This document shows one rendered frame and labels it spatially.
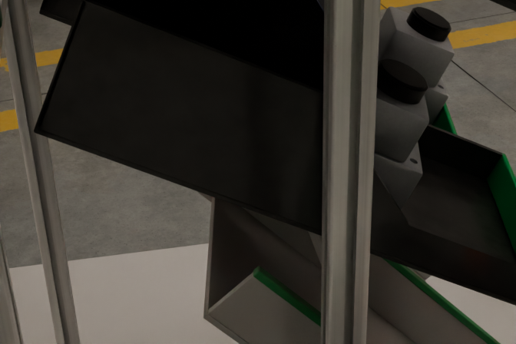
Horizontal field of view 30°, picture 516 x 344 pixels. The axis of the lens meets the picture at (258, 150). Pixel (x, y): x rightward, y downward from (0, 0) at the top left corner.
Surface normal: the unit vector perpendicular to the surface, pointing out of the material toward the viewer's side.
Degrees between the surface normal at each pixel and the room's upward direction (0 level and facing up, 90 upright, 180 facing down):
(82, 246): 0
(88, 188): 0
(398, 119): 88
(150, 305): 0
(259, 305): 90
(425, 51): 90
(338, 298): 90
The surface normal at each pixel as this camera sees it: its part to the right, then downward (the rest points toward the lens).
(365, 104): 0.18, 0.50
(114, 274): -0.03, -0.86
